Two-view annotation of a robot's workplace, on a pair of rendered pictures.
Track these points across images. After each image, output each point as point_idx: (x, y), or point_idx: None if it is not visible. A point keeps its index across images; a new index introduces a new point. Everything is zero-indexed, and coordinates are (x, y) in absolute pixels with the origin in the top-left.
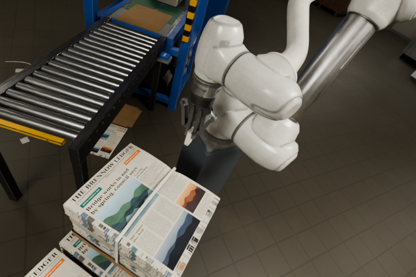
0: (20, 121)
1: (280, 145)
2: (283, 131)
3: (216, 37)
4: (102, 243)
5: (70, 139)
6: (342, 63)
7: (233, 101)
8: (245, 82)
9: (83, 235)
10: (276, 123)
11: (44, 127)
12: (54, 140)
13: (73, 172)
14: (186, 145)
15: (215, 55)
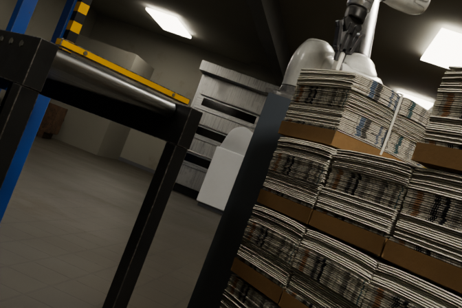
0: (104, 75)
1: (376, 76)
2: (372, 64)
3: None
4: (376, 122)
5: (167, 110)
6: (376, 18)
7: (329, 47)
8: None
9: (348, 132)
10: (366, 59)
11: (137, 87)
12: (181, 95)
13: (166, 174)
14: (264, 127)
15: None
